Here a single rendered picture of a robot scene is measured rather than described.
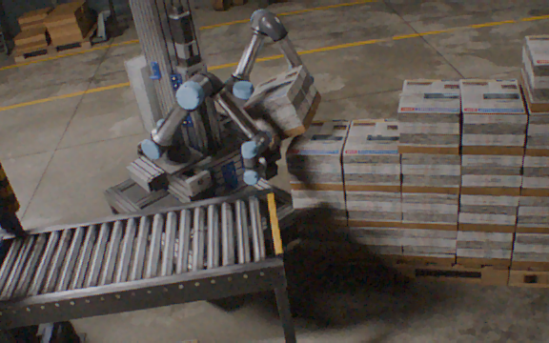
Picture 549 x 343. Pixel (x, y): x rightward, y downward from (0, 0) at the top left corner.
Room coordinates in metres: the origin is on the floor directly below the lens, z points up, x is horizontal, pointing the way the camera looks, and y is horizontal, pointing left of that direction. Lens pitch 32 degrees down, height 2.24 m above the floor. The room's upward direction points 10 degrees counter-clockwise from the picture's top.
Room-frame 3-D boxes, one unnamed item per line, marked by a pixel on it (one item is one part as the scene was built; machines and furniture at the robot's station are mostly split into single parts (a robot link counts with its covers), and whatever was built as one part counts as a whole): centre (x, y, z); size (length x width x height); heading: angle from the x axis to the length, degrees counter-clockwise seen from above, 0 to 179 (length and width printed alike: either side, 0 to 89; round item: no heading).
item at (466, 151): (2.24, -1.08, 0.86); 0.38 x 0.29 x 0.04; 160
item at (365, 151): (2.39, -0.68, 0.42); 1.17 x 0.39 x 0.83; 70
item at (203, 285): (1.64, 0.70, 0.74); 1.34 x 0.05 x 0.12; 90
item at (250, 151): (2.24, 0.09, 0.96); 0.11 x 0.08 x 0.11; 153
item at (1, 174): (2.33, 1.36, 1.05); 0.05 x 0.05 x 0.45; 0
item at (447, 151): (2.35, -0.80, 0.86); 0.38 x 0.29 x 0.04; 159
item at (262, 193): (2.15, 0.70, 0.74); 1.34 x 0.05 x 0.12; 90
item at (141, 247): (1.89, 0.64, 0.77); 0.47 x 0.05 x 0.05; 0
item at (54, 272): (1.89, 1.03, 0.77); 0.47 x 0.05 x 0.05; 0
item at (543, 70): (2.14, -1.36, 0.65); 0.39 x 0.30 x 1.29; 160
